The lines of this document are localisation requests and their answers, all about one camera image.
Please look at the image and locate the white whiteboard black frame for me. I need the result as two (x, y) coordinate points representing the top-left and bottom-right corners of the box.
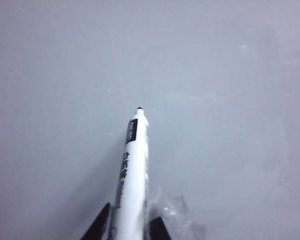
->
(0, 0), (300, 240)

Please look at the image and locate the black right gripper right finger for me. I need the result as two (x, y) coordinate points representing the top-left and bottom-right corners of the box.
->
(148, 216), (173, 240)

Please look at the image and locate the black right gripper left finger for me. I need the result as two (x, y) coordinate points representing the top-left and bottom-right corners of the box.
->
(80, 202), (112, 240)

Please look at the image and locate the white marker pen black cap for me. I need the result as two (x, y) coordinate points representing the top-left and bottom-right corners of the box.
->
(109, 106), (150, 240)

